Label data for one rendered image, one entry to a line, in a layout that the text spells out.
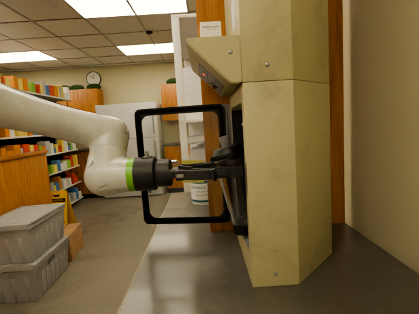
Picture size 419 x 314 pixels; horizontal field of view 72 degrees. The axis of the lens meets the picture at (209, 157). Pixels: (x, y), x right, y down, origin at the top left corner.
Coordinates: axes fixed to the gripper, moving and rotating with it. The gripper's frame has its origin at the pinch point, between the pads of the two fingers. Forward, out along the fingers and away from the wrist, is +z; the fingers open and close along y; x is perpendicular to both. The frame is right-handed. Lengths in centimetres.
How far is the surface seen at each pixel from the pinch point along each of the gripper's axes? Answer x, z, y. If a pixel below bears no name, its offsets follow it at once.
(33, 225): 58, -145, 142
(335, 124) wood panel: -10.0, 38.8, 22.0
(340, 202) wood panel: 18.0, 40.6, 22.1
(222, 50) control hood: -28.0, -1.9, -15.1
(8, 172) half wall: 22, -193, 192
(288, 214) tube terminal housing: 8.7, 11.3, -15.1
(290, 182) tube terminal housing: 1.4, 11.9, -15.1
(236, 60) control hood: -25.7, 0.9, -15.1
